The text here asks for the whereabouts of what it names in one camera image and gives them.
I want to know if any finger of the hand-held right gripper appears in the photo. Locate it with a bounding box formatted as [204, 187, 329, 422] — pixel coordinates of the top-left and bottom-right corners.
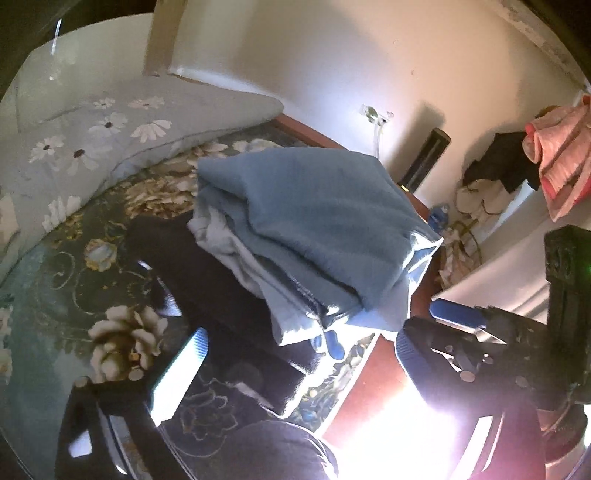
[431, 299, 550, 356]

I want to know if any blue bottle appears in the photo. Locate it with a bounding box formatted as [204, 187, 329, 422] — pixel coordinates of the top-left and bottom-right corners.
[427, 203, 451, 232]

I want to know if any black cylinder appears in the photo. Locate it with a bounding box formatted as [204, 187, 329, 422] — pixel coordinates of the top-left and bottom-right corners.
[402, 128, 451, 192]

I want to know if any light blue garment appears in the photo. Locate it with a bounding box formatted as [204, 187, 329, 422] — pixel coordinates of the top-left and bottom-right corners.
[187, 203, 444, 347]

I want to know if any patterned cloth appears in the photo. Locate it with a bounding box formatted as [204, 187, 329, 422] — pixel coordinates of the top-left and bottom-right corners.
[438, 228, 482, 284]

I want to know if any grey daisy-print pillow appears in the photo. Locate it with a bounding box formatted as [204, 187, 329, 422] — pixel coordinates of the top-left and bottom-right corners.
[0, 76, 284, 282]

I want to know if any white cabinet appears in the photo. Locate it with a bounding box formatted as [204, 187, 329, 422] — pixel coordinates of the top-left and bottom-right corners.
[431, 182, 555, 321]

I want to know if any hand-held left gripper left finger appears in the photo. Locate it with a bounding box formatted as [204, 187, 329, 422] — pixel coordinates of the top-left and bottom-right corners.
[53, 328, 211, 480]

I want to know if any black hanging garment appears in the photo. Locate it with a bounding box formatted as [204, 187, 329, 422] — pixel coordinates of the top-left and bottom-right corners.
[463, 131, 541, 195]

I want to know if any white wall socket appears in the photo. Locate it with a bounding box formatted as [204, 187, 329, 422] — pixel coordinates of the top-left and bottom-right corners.
[359, 104, 393, 125]

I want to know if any black garment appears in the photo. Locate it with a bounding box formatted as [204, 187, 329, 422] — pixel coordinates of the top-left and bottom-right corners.
[463, 131, 541, 195]
[124, 212, 324, 418]

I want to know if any pink ruffled garment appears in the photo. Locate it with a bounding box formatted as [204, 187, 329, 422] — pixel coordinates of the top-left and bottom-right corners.
[522, 95, 591, 222]

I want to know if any dark blue cloth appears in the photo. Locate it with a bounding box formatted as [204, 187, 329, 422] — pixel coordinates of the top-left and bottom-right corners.
[222, 418, 340, 480]

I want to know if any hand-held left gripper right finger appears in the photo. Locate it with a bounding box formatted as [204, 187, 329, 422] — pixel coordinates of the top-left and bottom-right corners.
[396, 322, 549, 480]

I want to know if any floral bedsheet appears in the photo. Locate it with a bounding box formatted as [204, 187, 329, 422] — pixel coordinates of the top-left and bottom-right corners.
[0, 127, 384, 480]

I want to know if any blue knit garment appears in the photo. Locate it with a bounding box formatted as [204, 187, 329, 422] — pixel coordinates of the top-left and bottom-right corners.
[196, 150, 444, 330]

